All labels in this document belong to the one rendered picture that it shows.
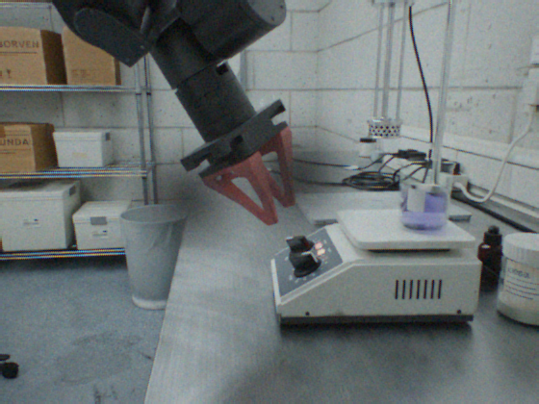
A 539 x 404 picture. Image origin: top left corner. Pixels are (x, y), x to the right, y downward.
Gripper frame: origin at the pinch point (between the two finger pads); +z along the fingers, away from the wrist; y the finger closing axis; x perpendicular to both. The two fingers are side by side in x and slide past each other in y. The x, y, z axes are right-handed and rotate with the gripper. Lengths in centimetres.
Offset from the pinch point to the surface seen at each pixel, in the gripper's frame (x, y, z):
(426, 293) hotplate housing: -8.6, 3.0, 14.1
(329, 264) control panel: -2.1, 0.1, 7.4
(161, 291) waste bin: 154, 66, 46
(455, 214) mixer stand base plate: 3.2, 41.9, 26.4
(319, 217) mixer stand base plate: 19.0, 27.2, 13.9
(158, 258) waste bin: 147, 70, 32
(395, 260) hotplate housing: -7.5, 2.6, 9.6
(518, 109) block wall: -5, 71, 20
